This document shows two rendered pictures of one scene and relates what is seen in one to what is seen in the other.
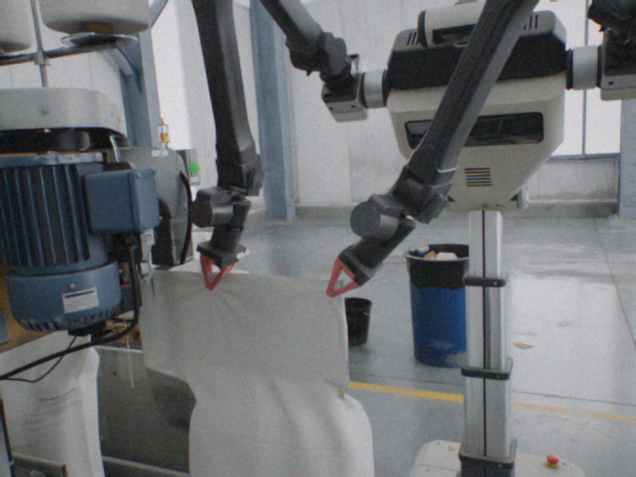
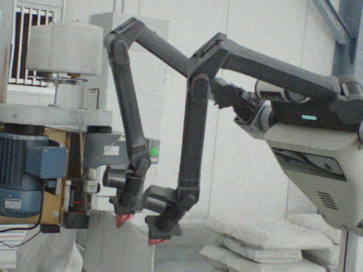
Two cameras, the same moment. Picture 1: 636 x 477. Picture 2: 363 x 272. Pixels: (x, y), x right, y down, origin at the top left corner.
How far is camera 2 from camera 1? 149 cm
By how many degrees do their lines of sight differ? 37
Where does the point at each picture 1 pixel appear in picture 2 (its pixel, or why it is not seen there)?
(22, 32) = not seen: hidden behind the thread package
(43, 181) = (10, 146)
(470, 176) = (323, 198)
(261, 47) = not seen: outside the picture
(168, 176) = not seen: hidden behind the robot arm
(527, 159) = (347, 193)
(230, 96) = (126, 116)
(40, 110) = (13, 115)
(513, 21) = (191, 106)
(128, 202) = (38, 162)
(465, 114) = (186, 150)
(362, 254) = (157, 221)
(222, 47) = (121, 90)
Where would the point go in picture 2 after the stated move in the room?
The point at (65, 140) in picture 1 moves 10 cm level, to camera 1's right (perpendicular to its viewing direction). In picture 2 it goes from (25, 129) to (48, 132)
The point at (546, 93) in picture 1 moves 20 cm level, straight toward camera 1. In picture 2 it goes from (338, 145) to (279, 141)
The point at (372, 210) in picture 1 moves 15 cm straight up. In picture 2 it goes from (147, 193) to (152, 138)
